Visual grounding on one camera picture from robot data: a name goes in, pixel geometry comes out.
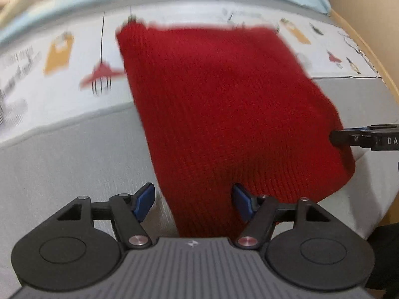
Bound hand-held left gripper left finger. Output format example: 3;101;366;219
56;183;155;250

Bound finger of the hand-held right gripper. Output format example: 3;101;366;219
330;127;371;148

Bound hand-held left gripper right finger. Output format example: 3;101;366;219
232;184;332;250

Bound red knit sweater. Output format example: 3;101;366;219
116;23;356;239

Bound wooden bed frame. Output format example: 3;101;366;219
330;8;399;100

